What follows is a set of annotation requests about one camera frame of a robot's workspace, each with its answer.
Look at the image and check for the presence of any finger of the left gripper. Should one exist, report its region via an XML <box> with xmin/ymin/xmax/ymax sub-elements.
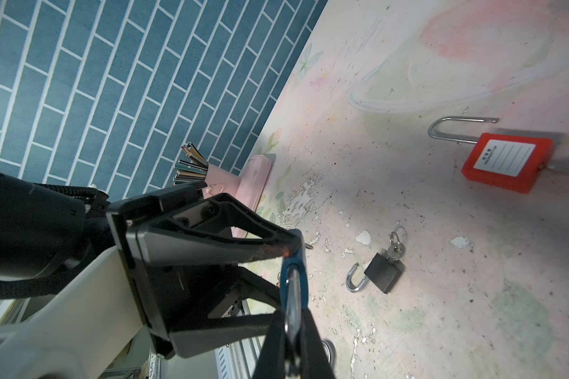
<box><xmin>125</xmin><ymin>194</ymin><xmax>303</xmax><ymax>267</ymax></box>
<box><xmin>168</xmin><ymin>279</ymin><xmax>281</xmax><ymax>358</ymax></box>

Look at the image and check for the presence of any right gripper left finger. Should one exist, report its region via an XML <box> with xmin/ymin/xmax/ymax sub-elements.
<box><xmin>252</xmin><ymin>310</ymin><xmax>285</xmax><ymax>379</ymax></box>

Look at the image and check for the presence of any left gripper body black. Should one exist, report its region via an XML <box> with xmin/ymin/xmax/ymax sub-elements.
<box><xmin>107</xmin><ymin>182</ymin><xmax>243</xmax><ymax>358</ymax></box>

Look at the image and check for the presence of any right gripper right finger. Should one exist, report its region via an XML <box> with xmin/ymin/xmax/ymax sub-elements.
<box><xmin>300</xmin><ymin>310</ymin><xmax>335</xmax><ymax>379</ymax></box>

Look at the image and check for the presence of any blue padlock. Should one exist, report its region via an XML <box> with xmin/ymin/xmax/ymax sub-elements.
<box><xmin>280</xmin><ymin>229</ymin><xmax>308</xmax><ymax>347</ymax></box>

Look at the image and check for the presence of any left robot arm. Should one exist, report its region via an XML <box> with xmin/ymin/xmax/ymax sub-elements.
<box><xmin>0</xmin><ymin>173</ymin><xmax>331</xmax><ymax>378</ymax></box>

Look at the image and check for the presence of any black padlock with key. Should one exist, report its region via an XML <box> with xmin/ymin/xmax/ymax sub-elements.
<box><xmin>346</xmin><ymin>232</ymin><xmax>406</xmax><ymax>294</ymax></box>

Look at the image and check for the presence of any red padlock with key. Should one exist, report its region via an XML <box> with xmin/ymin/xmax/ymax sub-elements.
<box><xmin>428</xmin><ymin>116</ymin><xmax>569</xmax><ymax>194</ymax></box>

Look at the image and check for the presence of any large brass padlock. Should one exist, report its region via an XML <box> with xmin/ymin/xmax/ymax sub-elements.
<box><xmin>322</xmin><ymin>339</ymin><xmax>337</xmax><ymax>370</ymax></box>

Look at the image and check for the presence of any pink pencil cup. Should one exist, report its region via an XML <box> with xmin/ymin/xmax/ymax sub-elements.
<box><xmin>173</xmin><ymin>143</ymin><xmax>241</xmax><ymax>198</ymax></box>

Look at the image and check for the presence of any pink pencil case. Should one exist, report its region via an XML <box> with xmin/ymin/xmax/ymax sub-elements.
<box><xmin>235</xmin><ymin>155</ymin><xmax>273</xmax><ymax>211</ymax></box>

